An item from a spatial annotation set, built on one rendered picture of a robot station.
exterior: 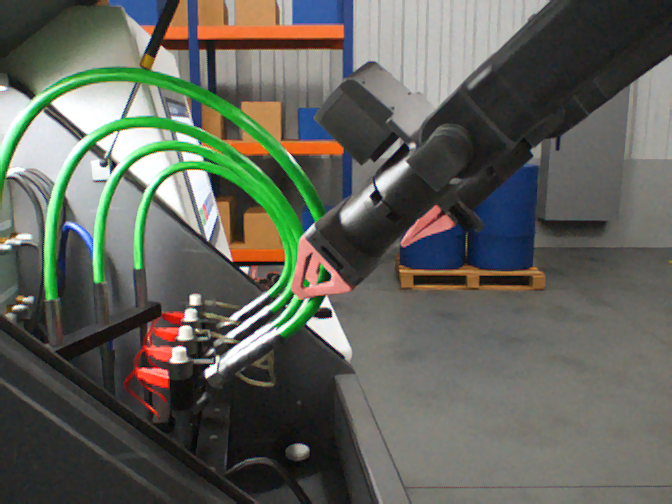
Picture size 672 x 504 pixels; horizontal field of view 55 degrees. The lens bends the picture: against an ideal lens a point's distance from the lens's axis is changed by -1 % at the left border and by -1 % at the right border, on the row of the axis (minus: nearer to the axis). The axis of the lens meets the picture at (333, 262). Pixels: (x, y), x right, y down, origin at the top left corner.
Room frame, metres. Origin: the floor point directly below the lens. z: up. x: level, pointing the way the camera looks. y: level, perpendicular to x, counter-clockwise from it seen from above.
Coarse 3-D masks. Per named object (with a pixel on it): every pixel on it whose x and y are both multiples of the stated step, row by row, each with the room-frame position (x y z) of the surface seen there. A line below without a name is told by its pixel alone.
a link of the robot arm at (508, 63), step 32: (576, 0) 0.40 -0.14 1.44; (608, 0) 0.39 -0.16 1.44; (640, 0) 0.38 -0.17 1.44; (544, 32) 0.42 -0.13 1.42; (576, 32) 0.41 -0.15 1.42; (608, 32) 0.40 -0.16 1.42; (640, 32) 0.39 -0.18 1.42; (512, 64) 0.43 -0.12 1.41; (544, 64) 0.42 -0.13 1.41; (576, 64) 0.41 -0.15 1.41; (608, 64) 0.41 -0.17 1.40; (448, 96) 0.46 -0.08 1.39; (480, 96) 0.45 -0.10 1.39; (512, 96) 0.44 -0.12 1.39; (544, 96) 0.43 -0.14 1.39; (480, 128) 0.46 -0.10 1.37; (512, 128) 0.45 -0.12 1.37; (480, 160) 0.47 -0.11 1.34
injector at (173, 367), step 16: (176, 368) 0.69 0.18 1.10; (192, 368) 0.70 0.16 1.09; (176, 384) 0.69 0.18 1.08; (192, 384) 0.70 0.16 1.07; (176, 400) 0.69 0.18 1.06; (192, 400) 0.70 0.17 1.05; (208, 400) 0.70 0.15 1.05; (176, 416) 0.69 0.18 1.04; (176, 432) 0.70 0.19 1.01; (192, 432) 0.70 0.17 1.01; (192, 448) 0.70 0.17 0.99
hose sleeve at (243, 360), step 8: (264, 336) 0.63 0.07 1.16; (272, 336) 0.62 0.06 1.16; (280, 336) 0.62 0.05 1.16; (256, 344) 0.62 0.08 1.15; (264, 344) 0.62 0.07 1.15; (272, 344) 0.62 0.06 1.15; (280, 344) 0.62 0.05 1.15; (240, 352) 0.63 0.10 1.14; (248, 352) 0.62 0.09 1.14; (256, 352) 0.62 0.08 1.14; (264, 352) 0.62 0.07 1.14; (232, 360) 0.63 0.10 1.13; (240, 360) 0.62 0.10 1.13; (248, 360) 0.62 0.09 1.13; (224, 368) 0.63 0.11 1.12; (232, 368) 0.63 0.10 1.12; (240, 368) 0.63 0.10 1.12; (224, 376) 0.63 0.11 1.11
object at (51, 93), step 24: (96, 72) 0.65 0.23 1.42; (120, 72) 0.64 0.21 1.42; (144, 72) 0.64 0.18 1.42; (48, 96) 0.66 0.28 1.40; (192, 96) 0.63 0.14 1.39; (216, 96) 0.63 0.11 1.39; (24, 120) 0.66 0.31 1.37; (240, 120) 0.63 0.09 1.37; (264, 144) 0.62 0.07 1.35; (0, 168) 0.67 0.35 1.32; (288, 168) 0.62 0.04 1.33; (0, 192) 0.67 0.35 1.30; (312, 192) 0.62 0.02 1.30; (312, 216) 0.62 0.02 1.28; (312, 312) 0.62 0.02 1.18; (288, 336) 0.62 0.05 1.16
